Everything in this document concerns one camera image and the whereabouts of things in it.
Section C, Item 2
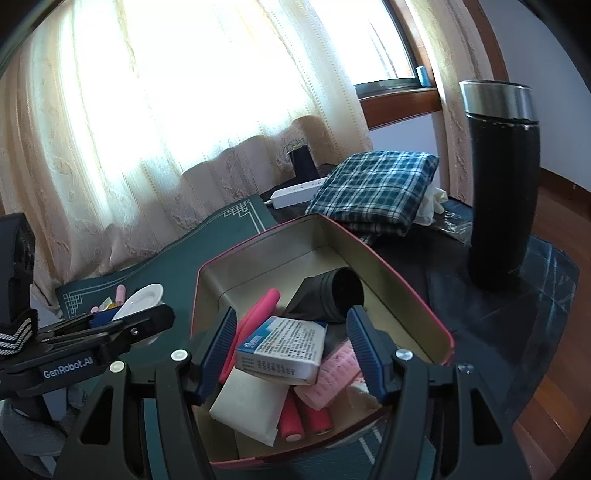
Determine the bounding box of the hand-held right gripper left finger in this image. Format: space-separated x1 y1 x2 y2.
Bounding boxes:
54 305 238 480

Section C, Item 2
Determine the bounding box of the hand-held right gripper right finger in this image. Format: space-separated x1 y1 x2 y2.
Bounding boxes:
346 305 532 480

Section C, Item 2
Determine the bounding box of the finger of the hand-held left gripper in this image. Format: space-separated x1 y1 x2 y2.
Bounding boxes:
39 308 122 341
46 304 176 361

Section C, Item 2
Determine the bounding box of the pink foam curling rod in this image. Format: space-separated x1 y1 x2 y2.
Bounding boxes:
279 392 333 441
218 288 281 384

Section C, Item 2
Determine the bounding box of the large white packet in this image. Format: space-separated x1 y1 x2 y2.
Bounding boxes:
210 369 289 446

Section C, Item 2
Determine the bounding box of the blue white medicine box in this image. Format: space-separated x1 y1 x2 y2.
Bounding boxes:
235 316 328 386

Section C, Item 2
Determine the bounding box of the black hair dryer nozzle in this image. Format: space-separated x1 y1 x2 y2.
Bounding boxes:
281 267 365 324

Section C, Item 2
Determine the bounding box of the green desk mat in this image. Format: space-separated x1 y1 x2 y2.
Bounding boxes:
54 194 437 480

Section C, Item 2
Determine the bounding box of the grey cloth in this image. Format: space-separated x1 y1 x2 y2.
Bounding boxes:
0 383 84 480

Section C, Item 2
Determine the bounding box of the clear plastic bag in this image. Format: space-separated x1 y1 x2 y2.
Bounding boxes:
434 210 474 243

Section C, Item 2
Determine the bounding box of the white crumpled cloth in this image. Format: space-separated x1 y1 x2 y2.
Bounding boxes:
416 187 446 224

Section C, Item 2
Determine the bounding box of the green plaid cloth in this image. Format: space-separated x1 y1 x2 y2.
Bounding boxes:
305 150 440 245

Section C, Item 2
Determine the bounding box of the white power strip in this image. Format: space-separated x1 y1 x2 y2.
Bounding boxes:
270 178 329 208

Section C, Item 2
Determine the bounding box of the beige patterned curtain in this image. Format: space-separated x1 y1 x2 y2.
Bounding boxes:
0 0 375 296

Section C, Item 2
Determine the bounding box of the black steel thermos flask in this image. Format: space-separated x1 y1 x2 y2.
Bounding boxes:
458 80 542 291

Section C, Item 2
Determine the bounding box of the beige side curtain panel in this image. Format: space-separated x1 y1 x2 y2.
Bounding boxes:
406 0 492 204

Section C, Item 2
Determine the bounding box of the black white striped strap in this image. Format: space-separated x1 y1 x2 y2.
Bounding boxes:
0 311 40 361

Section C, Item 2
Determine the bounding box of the brown wooden window frame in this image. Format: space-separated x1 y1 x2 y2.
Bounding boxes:
353 0 509 130

